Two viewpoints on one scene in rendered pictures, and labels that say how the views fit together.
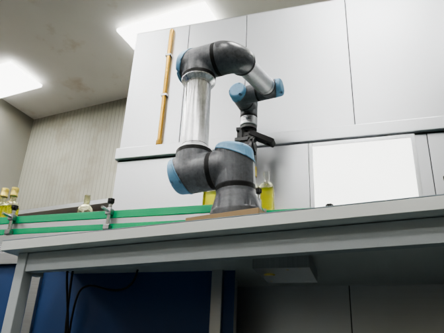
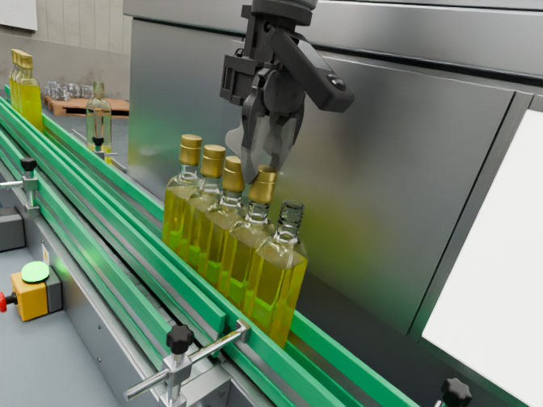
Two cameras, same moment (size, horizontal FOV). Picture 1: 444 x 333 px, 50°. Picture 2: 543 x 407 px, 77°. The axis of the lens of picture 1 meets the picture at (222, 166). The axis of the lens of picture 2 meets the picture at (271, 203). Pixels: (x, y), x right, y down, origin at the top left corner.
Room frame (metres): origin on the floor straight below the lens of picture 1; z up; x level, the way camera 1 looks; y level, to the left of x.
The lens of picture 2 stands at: (1.38, -0.31, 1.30)
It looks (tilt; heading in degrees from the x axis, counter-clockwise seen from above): 22 degrees down; 22
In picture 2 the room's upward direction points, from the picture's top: 12 degrees clockwise
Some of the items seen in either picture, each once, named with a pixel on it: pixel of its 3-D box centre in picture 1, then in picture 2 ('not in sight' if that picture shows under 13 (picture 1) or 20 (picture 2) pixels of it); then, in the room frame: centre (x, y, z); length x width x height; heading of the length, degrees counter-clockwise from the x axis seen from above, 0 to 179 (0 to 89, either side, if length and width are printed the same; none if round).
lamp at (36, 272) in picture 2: not in sight; (35, 270); (1.71, 0.29, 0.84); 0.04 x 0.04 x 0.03
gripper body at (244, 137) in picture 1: (246, 140); (268, 61); (1.79, -0.10, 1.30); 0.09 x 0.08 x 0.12; 72
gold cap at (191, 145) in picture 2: not in sight; (191, 149); (1.83, 0.04, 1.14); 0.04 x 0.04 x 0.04
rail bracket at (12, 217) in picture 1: (8, 218); not in sight; (1.92, 0.88, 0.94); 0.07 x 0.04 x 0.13; 162
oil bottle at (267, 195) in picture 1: (266, 208); (271, 301); (1.76, -0.18, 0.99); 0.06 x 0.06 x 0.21; 73
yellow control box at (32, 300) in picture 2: not in sight; (35, 293); (1.71, 0.29, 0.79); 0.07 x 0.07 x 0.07; 72
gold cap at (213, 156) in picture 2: not in sight; (212, 161); (1.82, -0.02, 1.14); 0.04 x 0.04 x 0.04
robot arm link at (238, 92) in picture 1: (244, 95); not in sight; (1.69, -0.08, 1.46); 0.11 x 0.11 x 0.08; 65
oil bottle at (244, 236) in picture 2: not in sight; (245, 279); (1.78, -0.13, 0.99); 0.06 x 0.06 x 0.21; 72
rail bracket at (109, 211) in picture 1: (106, 212); (18, 189); (1.78, 0.44, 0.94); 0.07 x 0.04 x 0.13; 162
